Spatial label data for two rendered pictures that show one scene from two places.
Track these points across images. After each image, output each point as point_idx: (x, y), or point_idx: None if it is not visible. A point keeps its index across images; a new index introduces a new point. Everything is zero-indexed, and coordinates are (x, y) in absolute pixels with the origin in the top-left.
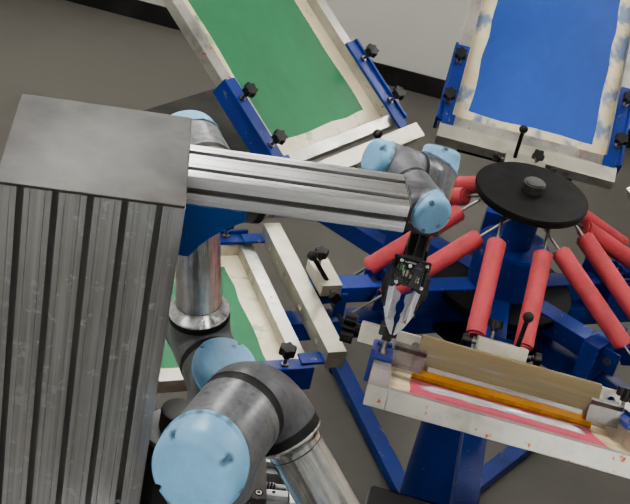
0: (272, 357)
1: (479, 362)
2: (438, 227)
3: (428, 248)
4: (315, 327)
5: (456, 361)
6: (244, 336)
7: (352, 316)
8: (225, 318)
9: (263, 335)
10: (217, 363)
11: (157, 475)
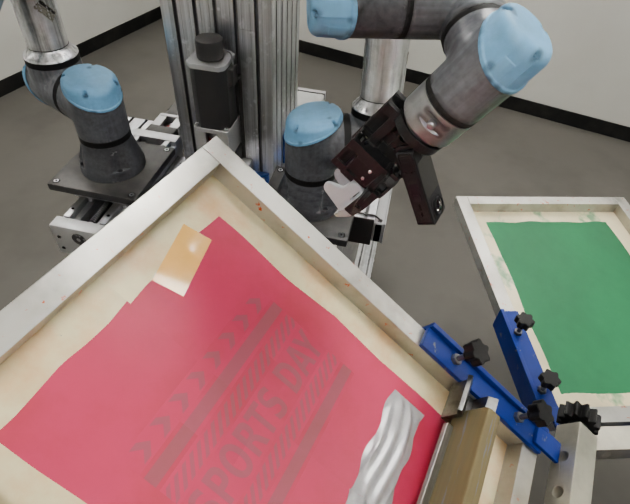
0: (570, 401)
1: (453, 486)
2: (308, 22)
3: (402, 154)
4: (609, 426)
5: (456, 456)
6: (596, 381)
7: (585, 410)
8: (362, 112)
9: (606, 401)
10: (308, 109)
11: None
